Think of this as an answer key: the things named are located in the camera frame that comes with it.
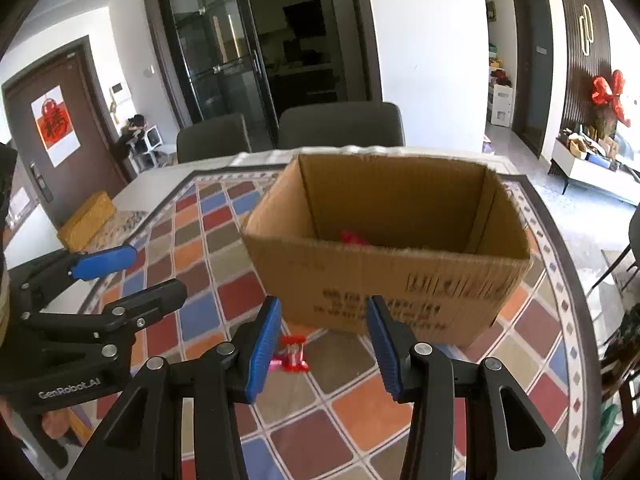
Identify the white shelf unit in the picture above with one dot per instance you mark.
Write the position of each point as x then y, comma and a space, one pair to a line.
501, 107

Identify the small red candy packet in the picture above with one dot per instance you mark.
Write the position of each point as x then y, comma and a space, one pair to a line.
291, 356

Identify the white red door poster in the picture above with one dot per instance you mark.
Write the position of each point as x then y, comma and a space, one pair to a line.
56, 127

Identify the dark grey room door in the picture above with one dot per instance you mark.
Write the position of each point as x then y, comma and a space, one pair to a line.
532, 70

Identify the colourful checked tablecloth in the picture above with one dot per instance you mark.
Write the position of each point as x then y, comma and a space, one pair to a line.
210, 240

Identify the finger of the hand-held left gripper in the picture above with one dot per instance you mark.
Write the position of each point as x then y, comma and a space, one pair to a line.
107, 261
160, 295

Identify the brown wooden door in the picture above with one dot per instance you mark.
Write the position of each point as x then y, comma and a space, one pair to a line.
85, 125

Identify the small framed wall picture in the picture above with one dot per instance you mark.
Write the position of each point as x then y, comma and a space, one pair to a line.
492, 11

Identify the white wall intercom panel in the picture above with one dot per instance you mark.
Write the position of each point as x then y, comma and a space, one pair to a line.
118, 89

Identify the white low sideboard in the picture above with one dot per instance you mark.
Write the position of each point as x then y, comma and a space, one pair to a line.
590, 172

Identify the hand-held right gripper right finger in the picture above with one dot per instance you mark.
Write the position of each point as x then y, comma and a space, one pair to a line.
382, 352

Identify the dark floral cloth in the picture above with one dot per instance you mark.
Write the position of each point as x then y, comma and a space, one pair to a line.
625, 355

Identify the dark side chair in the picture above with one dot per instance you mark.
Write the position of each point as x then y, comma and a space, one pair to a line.
631, 245

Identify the small white side table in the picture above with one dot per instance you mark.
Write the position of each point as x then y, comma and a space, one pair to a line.
147, 142

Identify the yellow woven box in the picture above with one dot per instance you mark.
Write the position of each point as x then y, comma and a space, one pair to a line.
87, 220

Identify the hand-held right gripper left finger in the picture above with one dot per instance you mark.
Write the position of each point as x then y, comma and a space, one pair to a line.
262, 352

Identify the red bow decoration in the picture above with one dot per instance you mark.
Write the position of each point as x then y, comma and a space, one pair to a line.
611, 97

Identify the grey dining chair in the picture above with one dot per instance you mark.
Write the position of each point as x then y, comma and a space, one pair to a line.
212, 137
340, 125

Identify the red snack packet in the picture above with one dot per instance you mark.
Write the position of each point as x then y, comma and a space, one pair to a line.
352, 238

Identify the black glass sliding door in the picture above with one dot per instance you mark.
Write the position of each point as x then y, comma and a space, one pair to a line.
225, 45

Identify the gold wall ornament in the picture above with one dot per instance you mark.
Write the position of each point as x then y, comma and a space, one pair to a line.
586, 30

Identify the brown cardboard box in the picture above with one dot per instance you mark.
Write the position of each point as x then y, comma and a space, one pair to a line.
325, 280

